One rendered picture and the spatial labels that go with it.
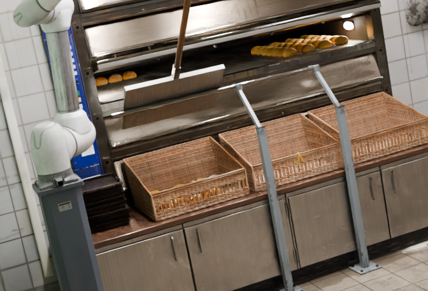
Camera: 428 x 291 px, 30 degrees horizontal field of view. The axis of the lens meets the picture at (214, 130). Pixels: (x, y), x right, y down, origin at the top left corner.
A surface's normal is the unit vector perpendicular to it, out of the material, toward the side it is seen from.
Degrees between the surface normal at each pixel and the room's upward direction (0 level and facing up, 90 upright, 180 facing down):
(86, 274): 90
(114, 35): 70
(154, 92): 139
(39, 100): 90
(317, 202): 91
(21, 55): 90
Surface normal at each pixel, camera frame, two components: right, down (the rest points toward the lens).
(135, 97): 0.37, 0.81
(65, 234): 0.35, 0.12
